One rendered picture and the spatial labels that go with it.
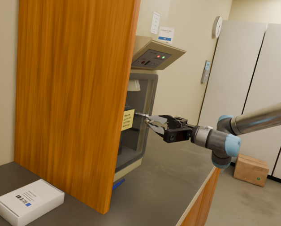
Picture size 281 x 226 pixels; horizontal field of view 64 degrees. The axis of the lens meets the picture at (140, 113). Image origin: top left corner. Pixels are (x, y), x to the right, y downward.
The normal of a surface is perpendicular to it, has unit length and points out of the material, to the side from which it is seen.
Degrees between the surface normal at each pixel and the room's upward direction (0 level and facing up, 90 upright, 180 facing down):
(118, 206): 0
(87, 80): 90
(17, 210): 0
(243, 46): 90
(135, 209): 0
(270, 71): 90
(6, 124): 90
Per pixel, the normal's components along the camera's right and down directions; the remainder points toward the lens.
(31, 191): 0.16, -0.96
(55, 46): -0.50, 0.13
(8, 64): 0.85, 0.26
